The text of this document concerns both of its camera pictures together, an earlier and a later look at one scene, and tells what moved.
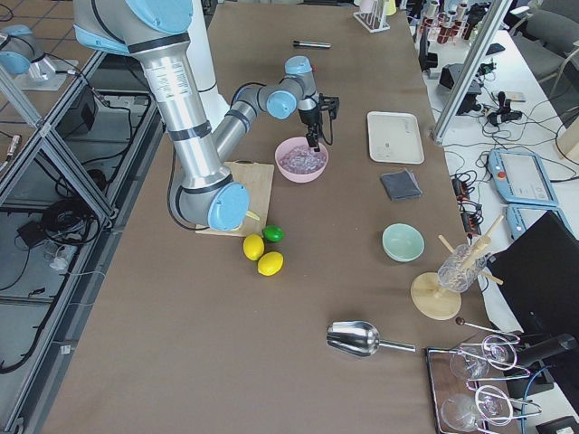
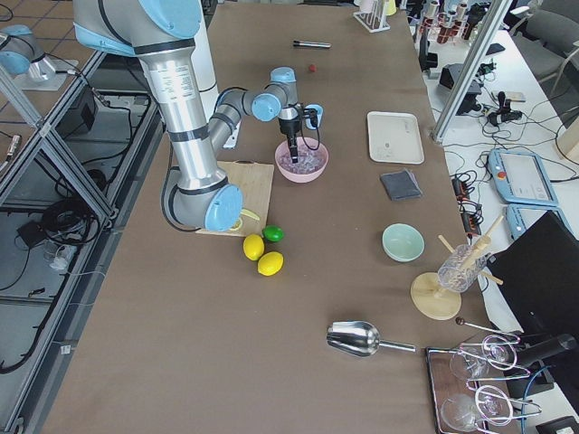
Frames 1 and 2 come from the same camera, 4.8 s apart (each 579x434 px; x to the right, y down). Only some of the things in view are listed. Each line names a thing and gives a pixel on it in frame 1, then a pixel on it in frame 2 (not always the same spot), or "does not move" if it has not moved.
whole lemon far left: [270, 263] does not move
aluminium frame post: [471, 70] does not move
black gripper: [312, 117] to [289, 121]
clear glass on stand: [460, 268] does not move
